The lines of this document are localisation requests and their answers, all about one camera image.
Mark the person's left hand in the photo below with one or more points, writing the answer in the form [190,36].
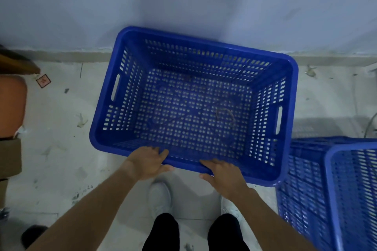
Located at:
[144,164]

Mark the person's right hand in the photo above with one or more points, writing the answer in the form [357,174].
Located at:
[226,178]

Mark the person's left thumb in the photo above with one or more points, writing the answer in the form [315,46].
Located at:
[166,168]

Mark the person's right thumb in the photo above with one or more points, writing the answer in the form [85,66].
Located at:
[205,175]

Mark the blue perforated plastic crate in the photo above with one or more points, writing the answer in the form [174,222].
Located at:
[330,195]
[194,103]

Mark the person's left forearm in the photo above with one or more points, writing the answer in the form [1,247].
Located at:
[85,215]

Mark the person's right forearm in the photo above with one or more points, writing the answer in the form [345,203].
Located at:
[271,224]

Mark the person's left white shoe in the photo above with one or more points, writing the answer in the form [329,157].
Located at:
[159,197]

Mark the person's white shoe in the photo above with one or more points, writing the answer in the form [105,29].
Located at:
[231,209]
[159,197]

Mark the person's right white shoe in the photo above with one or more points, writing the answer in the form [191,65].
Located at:
[231,209]

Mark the brown rubber band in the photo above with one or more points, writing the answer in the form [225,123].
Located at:
[225,117]

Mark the person's right black trouser leg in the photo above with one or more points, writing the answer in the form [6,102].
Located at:
[225,234]

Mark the person's black trouser leg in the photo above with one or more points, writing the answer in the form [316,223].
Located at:
[225,234]
[163,234]

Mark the person's left black trouser leg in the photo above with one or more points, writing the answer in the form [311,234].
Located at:
[163,234]

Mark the black round object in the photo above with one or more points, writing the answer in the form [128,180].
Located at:
[32,234]

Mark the small red square label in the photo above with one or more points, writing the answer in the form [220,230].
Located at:
[43,80]

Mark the brown cardboard box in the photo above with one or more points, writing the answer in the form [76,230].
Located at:
[8,158]

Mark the orange rounded container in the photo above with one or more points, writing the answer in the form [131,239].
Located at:
[11,105]

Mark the brown wooden board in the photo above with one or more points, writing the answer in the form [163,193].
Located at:
[16,62]

